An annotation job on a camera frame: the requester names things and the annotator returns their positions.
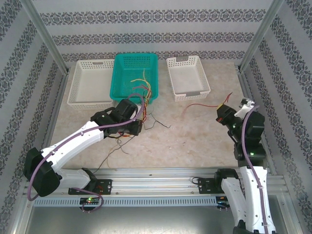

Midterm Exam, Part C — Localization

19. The thin yellow wire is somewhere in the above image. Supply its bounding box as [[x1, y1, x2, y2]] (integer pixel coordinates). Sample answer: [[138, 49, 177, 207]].
[[131, 78, 151, 89]]

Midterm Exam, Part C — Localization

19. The slotted grey cable duct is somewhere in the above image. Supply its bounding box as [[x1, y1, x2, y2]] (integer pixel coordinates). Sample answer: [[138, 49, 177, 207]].
[[33, 196, 217, 207]]

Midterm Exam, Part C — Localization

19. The aluminium side rail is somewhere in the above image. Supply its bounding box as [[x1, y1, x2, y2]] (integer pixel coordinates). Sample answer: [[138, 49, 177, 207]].
[[33, 72, 71, 178], [236, 70, 277, 176]]

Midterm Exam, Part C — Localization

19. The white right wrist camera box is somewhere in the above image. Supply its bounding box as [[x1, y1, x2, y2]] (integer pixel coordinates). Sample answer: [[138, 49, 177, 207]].
[[234, 97, 259, 117]]

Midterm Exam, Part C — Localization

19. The white basket with grey handles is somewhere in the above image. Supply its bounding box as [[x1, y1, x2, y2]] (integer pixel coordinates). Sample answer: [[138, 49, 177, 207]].
[[166, 55, 212, 102]]

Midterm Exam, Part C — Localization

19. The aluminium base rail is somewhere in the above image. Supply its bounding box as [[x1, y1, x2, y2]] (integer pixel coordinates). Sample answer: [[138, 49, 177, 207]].
[[24, 167, 288, 195]]

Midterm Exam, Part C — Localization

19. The thin red wire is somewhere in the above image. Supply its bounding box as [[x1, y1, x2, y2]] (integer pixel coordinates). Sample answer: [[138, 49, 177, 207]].
[[143, 96, 150, 122], [182, 92, 233, 118]]

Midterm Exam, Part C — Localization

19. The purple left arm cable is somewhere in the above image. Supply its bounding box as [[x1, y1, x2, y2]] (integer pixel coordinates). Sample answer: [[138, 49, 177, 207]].
[[27, 94, 146, 213]]

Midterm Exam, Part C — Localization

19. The large white plastic basket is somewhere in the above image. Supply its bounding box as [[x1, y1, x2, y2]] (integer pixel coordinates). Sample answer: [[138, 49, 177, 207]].
[[67, 59, 116, 110]]

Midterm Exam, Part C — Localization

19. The teal plastic basket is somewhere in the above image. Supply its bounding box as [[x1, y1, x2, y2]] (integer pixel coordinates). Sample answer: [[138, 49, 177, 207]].
[[109, 53, 160, 106]]

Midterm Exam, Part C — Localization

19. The aluminium frame post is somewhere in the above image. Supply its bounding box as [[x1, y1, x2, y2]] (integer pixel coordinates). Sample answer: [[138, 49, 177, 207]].
[[20, 0, 71, 74], [237, 0, 288, 73]]

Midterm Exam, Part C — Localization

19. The grey metal panel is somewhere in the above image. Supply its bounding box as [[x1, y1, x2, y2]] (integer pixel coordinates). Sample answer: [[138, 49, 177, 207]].
[[14, 206, 300, 234]]

